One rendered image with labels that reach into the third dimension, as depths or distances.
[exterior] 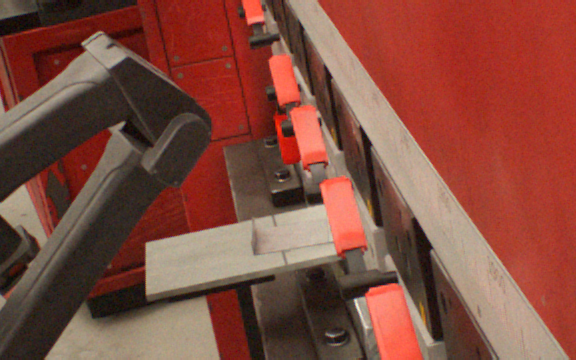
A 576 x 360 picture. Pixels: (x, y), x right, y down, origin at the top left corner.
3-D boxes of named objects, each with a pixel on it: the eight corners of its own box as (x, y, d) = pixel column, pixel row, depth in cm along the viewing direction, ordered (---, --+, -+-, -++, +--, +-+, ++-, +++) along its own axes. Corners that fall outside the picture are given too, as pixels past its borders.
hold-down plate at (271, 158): (258, 155, 243) (255, 140, 242) (286, 149, 243) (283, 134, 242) (273, 208, 214) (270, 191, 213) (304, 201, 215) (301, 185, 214)
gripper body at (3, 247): (29, 232, 166) (-10, 193, 163) (39, 258, 156) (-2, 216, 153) (-9, 265, 165) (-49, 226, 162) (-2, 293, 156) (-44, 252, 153)
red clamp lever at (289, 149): (279, 163, 149) (264, 85, 146) (313, 156, 149) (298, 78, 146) (281, 168, 147) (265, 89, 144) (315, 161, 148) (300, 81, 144)
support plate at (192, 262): (147, 249, 176) (145, 242, 176) (331, 209, 177) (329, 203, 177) (147, 302, 159) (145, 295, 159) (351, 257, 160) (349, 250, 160)
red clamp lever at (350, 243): (313, 177, 93) (342, 295, 88) (367, 165, 93) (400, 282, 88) (314, 189, 94) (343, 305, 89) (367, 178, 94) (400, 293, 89)
